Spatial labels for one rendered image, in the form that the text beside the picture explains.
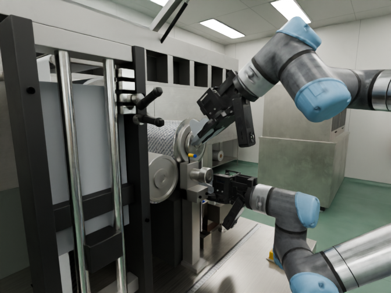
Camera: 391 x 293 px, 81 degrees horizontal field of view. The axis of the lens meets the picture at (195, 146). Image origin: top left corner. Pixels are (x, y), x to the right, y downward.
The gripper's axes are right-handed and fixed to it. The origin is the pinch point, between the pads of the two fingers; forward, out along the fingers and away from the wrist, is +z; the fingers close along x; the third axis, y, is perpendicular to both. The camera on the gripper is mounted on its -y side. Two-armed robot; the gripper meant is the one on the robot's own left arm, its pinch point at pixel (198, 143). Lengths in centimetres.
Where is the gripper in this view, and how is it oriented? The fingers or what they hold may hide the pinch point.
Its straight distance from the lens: 62.2
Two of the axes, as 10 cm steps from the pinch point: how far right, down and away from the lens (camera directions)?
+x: -6.2, 1.3, -7.7
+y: -5.0, -8.2, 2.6
